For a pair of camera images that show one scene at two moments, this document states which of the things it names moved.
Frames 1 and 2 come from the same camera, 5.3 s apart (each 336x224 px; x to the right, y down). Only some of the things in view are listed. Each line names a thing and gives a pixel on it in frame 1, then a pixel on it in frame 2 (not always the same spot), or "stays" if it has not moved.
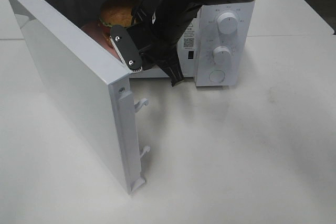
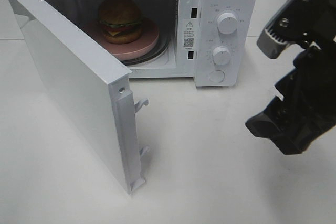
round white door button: (217, 76) stays
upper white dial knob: (227, 23) stays
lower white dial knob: (222, 56) stays
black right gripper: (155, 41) → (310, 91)
